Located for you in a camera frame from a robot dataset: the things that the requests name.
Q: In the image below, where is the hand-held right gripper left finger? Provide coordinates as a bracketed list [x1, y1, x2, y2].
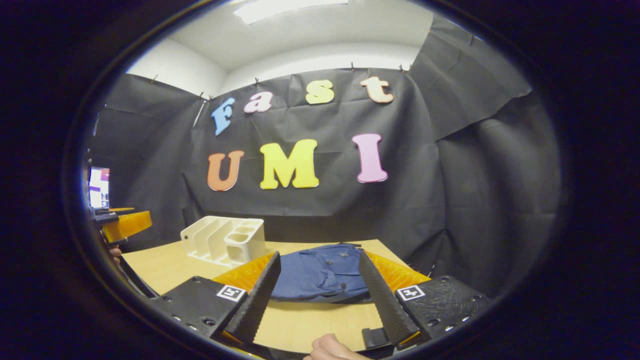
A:
[150, 251, 282, 347]

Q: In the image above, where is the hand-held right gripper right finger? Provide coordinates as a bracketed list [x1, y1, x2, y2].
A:
[358, 249, 494, 350]

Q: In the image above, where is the white plastic bookshelf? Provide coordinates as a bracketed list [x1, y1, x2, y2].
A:
[180, 215, 267, 267]

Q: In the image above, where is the blue schoolbag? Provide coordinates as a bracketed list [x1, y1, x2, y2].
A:
[270, 243, 373, 304]

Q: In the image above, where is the computer monitor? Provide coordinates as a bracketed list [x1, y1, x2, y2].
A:
[88, 166, 111, 211]

